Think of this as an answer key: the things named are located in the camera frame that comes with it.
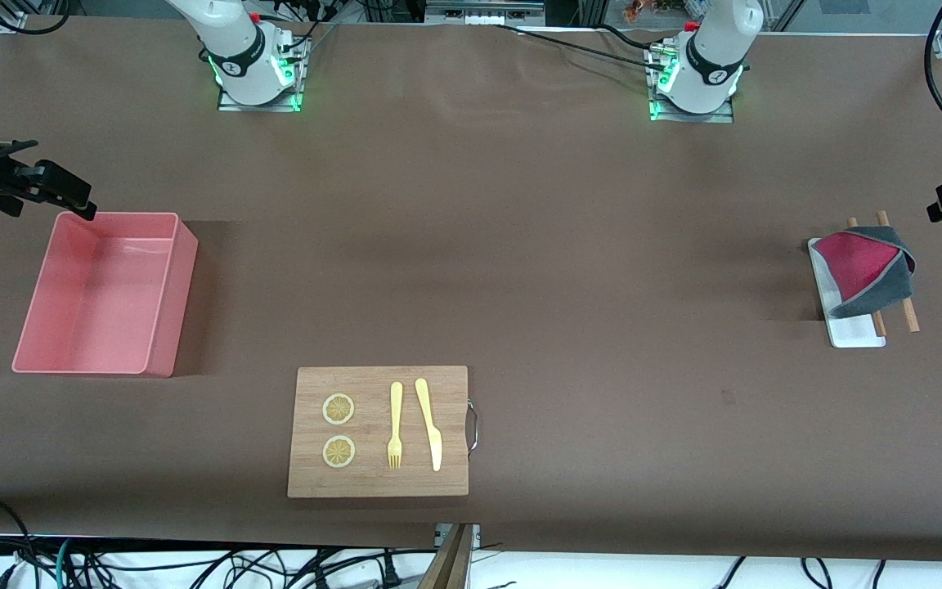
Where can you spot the red and grey cloth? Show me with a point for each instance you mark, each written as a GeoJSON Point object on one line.
{"type": "Point", "coordinates": [867, 266]}

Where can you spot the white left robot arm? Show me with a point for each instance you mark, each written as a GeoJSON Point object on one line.
{"type": "Point", "coordinates": [716, 49]}

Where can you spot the wooden cutting board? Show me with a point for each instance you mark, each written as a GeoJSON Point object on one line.
{"type": "Point", "coordinates": [373, 483]}

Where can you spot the pink plastic bin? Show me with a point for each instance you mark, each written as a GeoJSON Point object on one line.
{"type": "Point", "coordinates": [103, 294]}

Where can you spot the grey metal background device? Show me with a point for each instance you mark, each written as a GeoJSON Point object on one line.
{"type": "Point", "coordinates": [483, 10]}

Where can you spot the lemon slice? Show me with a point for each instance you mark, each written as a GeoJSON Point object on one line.
{"type": "Point", "coordinates": [338, 409]}
{"type": "Point", "coordinates": [338, 451]}

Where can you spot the small metal bracket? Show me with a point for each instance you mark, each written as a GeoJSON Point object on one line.
{"type": "Point", "coordinates": [475, 536]}

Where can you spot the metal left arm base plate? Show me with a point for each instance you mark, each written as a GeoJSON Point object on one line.
{"type": "Point", "coordinates": [659, 114]}

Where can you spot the brown wooden beam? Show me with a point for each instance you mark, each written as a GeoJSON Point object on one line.
{"type": "Point", "coordinates": [448, 564]}

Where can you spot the white rack base tray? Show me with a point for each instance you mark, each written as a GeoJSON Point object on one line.
{"type": "Point", "coordinates": [851, 331]}

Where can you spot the yellow plastic fork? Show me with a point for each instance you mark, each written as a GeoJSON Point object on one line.
{"type": "Point", "coordinates": [395, 409]}

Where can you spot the wooden chopsticks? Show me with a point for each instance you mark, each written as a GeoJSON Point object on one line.
{"type": "Point", "coordinates": [912, 317]}

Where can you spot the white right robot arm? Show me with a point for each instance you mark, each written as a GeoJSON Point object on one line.
{"type": "Point", "coordinates": [230, 37]}

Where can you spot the yellow plastic knife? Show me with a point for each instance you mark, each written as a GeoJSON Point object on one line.
{"type": "Point", "coordinates": [430, 425]}

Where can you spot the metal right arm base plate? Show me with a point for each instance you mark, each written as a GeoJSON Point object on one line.
{"type": "Point", "coordinates": [291, 102]}

